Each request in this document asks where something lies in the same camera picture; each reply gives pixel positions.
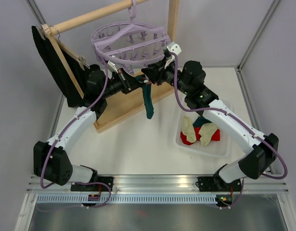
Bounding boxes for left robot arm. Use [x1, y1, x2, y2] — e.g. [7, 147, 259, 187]
[33, 67, 149, 191]

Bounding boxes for wooden rack base tray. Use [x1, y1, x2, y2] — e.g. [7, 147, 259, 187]
[94, 83, 174, 133]

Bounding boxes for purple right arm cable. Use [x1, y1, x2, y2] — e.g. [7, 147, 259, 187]
[168, 51, 288, 210]

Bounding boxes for wooden rack left post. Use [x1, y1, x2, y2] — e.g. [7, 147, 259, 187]
[41, 24, 84, 99]

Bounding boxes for white plastic basket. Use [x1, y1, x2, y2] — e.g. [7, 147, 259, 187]
[174, 111, 231, 158]

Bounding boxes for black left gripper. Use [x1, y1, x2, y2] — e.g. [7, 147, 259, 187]
[101, 68, 146, 99]

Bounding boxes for wooden rack top rod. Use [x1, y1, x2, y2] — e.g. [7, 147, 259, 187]
[50, 0, 148, 34]

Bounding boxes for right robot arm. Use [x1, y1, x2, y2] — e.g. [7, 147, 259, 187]
[142, 61, 279, 191]

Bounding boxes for aluminium mounting rail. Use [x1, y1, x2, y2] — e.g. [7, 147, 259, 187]
[26, 175, 289, 194]

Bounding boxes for wooden rack post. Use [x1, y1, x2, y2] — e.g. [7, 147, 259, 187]
[41, 24, 84, 99]
[167, 0, 180, 41]

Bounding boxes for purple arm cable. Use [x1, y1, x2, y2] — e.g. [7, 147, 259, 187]
[168, 51, 288, 210]
[39, 60, 114, 210]

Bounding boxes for cream sock left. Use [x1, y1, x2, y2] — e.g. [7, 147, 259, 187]
[181, 116, 197, 143]

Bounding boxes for red sock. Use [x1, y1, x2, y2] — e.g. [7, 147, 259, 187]
[180, 127, 220, 145]

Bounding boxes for wooden rack right post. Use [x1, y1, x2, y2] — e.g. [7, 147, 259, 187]
[167, 0, 180, 41]

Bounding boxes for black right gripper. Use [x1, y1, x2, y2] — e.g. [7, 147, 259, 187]
[142, 55, 191, 95]

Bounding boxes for white slotted cable duct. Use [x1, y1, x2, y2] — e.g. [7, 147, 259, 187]
[37, 193, 217, 204]

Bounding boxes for black shorts on hanger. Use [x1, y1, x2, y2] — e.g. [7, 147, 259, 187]
[31, 26, 90, 107]

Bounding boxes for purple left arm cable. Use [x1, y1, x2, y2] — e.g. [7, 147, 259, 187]
[39, 60, 114, 210]

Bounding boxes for cream sock right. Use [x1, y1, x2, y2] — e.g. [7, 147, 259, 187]
[199, 123, 218, 146]

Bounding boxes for green christmas sock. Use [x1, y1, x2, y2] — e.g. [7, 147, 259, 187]
[135, 75, 154, 119]

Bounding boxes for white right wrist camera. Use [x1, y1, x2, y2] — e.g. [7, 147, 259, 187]
[164, 41, 182, 69]

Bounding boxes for purple round clip hanger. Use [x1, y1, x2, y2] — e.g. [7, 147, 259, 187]
[91, 0, 170, 75]

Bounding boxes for cream sock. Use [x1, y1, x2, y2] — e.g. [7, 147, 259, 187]
[199, 123, 218, 146]
[181, 116, 197, 143]

